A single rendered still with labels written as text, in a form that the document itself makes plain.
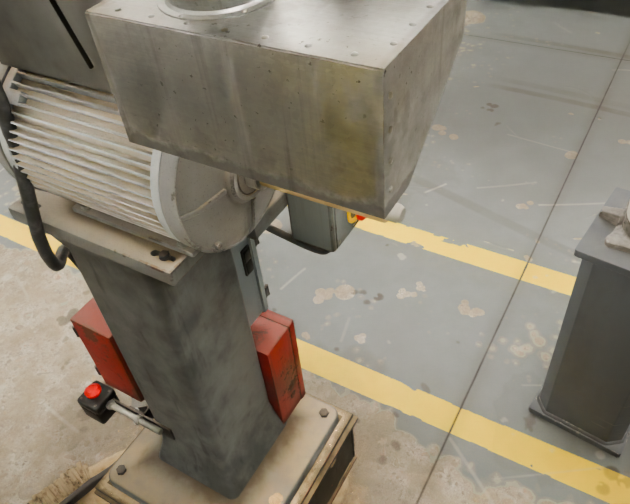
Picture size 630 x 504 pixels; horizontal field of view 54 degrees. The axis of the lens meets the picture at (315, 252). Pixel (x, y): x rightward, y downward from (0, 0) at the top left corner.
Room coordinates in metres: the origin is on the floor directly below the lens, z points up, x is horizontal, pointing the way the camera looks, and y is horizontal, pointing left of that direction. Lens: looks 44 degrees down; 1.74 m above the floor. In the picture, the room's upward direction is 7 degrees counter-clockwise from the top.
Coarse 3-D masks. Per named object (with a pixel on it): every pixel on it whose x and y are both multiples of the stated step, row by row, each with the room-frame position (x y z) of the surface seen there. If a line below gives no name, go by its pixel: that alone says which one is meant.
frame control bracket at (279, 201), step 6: (276, 192) 0.90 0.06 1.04; (282, 192) 0.90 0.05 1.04; (276, 198) 0.88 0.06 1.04; (282, 198) 0.89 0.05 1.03; (270, 204) 0.86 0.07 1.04; (276, 204) 0.87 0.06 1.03; (282, 204) 0.89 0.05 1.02; (270, 210) 0.86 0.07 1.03; (276, 210) 0.87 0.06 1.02; (282, 210) 0.88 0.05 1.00; (264, 216) 0.84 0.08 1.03; (270, 216) 0.85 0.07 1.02; (276, 216) 0.87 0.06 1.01; (264, 222) 0.84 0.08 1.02; (270, 222) 0.85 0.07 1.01; (258, 228) 0.82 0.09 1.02; (264, 228) 0.83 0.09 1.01; (252, 234) 0.82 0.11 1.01; (258, 234) 0.82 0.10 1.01
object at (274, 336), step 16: (256, 320) 0.96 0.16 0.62; (272, 320) 0.95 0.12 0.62; (288, 320) 0.94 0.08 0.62; (256, 336) 0.91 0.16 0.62; (272, 336) 0.90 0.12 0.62; (288, 336) 0.92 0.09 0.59; (272, 352) 0.86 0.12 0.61; (288, 352) 0.91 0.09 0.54; (272, 368) 0.85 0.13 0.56; (288, 368) 0.90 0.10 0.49; (272, 384) 0.85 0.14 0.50; (288, 384) 0.89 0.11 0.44; (272, 400) 0.86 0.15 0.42; (288, 400) 0.88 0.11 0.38; (288, 416) 0.87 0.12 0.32
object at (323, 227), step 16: (288, 208) 0.89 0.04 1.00; (304, 208) 0.87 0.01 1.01; (320, 208) 0.85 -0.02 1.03; (336, 208) 0.85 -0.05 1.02; (304, 224) 0.87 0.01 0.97; (320, 224) 0.85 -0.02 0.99; (336, 224) 0.85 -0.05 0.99; (352, 224) 0.89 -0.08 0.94; (288, 240) 0.91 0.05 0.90; (304, 240) 0.88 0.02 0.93; (320, 240) 0.86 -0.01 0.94; (336, 240) 0.84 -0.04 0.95
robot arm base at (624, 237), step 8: (608, 208) 1.08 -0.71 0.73; (616, 208) 1.07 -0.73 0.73; (600, 216) 1.07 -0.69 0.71; (608, 216) 1.06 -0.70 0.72; (616, 216) 1.05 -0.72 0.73; (624, 216) 1.03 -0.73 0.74; (616, 224) 1.04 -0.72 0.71; (624, 224) 1.01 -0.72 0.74; (616, 232) 1.01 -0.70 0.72; (624, 232) 1.00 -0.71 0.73; (608, 240) 0.99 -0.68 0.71; (616, 240) 0.98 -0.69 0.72; (624, 240) 0.98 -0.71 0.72; (616, 248) 0.97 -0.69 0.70; (624, 248) 0.96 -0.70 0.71
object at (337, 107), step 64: (128, 0) 0.58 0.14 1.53; (320, 0) 0.53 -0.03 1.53; (384, 0) 0.52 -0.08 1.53; (448, 0) 0.50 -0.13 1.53; (128, 64) 0.55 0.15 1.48; (192, 64) 0.50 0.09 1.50; (256, 64) 0.46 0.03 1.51; (320, 64) 0.43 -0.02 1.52; (384, 64) 0.41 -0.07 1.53; (448, 64) 0.51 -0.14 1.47; (128, 128) 0.57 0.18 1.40; (192, 128) 0.52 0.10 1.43; (256, 128) 0.47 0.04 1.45; (320, 128) 0.43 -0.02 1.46; (384, 128) 0.40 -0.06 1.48; (320, 192) 0.44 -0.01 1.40; (384, 192) 0.40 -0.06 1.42
